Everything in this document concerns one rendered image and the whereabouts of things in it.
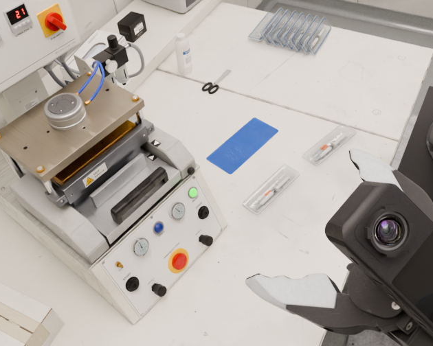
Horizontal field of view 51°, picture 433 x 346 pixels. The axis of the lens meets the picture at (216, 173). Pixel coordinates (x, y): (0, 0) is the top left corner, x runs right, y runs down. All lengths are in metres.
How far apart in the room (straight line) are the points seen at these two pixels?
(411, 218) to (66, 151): 0.76
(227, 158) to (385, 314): 1.05
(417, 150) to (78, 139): 0.78
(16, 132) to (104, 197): 0.22
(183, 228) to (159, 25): 0.97
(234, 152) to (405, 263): 1.11
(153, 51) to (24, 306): 0.99
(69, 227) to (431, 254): 0.77
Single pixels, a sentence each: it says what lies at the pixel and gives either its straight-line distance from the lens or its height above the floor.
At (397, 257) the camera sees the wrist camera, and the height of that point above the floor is 1.52.
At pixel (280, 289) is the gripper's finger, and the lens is 0.37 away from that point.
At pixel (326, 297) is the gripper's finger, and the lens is 0.35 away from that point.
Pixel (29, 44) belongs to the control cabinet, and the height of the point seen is 1.22.
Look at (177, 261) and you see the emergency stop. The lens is 1.09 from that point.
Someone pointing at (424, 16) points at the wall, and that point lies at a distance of 3.34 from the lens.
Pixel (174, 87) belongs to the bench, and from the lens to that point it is 1.60.
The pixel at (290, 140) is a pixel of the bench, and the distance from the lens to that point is 1.39.
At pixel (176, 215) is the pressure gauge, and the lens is 1.05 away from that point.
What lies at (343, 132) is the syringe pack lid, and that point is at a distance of 1.40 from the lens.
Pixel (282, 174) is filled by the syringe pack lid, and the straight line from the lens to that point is 1.27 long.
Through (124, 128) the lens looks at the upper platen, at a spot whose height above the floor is 1.06.
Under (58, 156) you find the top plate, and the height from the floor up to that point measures 1.11.
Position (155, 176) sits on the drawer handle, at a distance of 0.98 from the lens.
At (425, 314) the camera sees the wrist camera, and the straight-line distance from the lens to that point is 0.29.
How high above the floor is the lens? 1.74
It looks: 50 degrees down
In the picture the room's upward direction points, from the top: 5 degrees counter-clockwise
